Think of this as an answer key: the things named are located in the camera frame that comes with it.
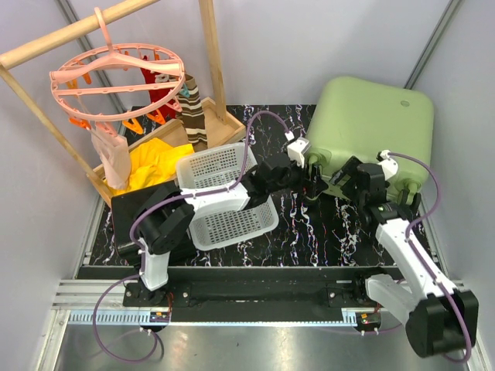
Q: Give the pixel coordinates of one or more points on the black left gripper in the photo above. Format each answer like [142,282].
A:
[313,187]

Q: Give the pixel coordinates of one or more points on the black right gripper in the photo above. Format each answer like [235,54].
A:
[348,168]

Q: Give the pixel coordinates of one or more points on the green hard-shell suitcase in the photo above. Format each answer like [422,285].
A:
[359,118]

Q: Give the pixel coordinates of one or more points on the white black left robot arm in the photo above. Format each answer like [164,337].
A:
[260,181]

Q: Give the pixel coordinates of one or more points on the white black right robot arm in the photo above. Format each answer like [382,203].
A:
[438,317]

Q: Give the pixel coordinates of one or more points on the white plastic mesh basket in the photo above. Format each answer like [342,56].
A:
[221,218]

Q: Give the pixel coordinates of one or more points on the wooden clothes rack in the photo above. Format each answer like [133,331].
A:
[222,127]

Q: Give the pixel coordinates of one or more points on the brown striped sock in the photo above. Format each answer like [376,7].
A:
[192,116]

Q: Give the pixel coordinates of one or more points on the teal clothespin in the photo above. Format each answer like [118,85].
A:
[184,91]

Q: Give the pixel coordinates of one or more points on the yellow shorts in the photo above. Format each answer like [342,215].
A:
[152,163]

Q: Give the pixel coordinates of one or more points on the red garment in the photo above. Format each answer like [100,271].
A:
[155,95]

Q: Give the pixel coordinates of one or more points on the orange clothespin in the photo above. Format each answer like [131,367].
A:
[134,125]

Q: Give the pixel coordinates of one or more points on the black box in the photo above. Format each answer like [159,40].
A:
[164,231]

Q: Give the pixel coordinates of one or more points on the pale pink garment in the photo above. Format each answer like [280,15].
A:
[114,156]

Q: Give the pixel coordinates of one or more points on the pink round clip hanger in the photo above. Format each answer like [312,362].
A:
[114,70]

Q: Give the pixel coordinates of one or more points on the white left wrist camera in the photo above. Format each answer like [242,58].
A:
[297,148]

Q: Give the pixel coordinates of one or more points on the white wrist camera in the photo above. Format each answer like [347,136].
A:
[388,165]
[297,148]

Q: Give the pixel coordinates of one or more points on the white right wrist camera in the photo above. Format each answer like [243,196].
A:
[388,165]

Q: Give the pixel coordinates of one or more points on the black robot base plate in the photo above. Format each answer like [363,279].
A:
[249,296]

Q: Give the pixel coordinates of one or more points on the aluminium frame rail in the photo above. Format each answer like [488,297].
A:
[376,342]

